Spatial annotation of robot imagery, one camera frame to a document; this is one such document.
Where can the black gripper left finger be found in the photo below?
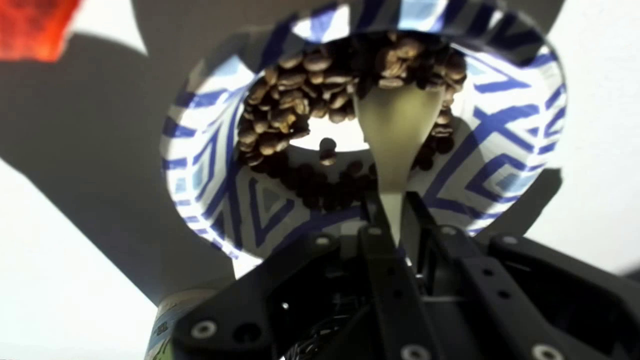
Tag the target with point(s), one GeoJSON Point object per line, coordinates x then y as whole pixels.
{"type": "Point", "coordinates": [293, 301]}

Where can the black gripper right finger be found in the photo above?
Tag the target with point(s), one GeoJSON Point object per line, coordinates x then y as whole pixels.
{"type": "Point", "coordinates": [520, 301]}

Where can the cream plastic spoon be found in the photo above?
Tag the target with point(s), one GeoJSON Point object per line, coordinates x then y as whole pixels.
{"type": "Point", "coordinates": [400, 133]}

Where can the blue patterned paper bowl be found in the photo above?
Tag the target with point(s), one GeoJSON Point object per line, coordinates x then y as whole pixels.
{"type": "Point", "coordinates": [506, 133]}

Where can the brown coffee beans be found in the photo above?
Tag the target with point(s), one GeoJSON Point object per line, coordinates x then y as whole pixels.
{"type": "Point", "coordinates": [286, 101]}

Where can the red stick packet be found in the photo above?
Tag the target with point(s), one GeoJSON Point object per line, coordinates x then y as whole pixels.
{"type": "Point", "coordinates": [32, 26]}

